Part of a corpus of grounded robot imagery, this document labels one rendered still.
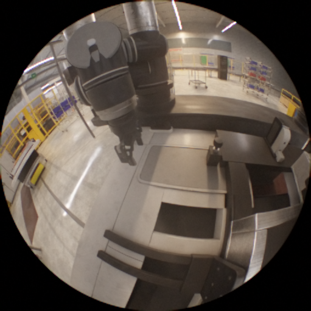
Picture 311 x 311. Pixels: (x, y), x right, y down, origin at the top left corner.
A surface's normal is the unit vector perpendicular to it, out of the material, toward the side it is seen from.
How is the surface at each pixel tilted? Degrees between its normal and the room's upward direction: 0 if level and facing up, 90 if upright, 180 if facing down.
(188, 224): 0
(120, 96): 90
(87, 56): 90
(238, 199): 0
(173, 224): 0
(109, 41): 92
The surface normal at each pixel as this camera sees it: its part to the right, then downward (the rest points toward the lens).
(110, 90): 0.44, 0.63
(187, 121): -0.18, 0.77
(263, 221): -0.18, -0.64
